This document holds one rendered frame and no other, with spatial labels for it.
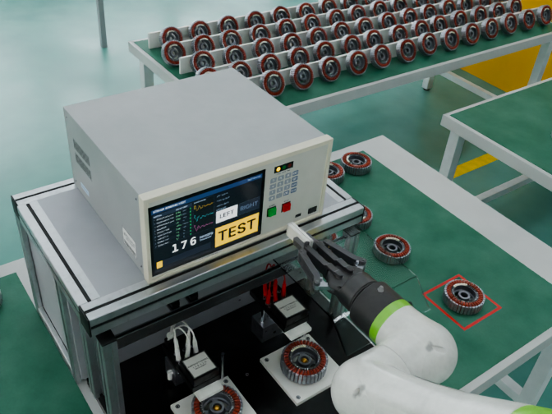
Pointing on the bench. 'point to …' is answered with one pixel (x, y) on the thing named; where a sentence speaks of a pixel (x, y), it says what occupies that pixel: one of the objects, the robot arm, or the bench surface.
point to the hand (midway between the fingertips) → (299, 236)
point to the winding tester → (193, 157)
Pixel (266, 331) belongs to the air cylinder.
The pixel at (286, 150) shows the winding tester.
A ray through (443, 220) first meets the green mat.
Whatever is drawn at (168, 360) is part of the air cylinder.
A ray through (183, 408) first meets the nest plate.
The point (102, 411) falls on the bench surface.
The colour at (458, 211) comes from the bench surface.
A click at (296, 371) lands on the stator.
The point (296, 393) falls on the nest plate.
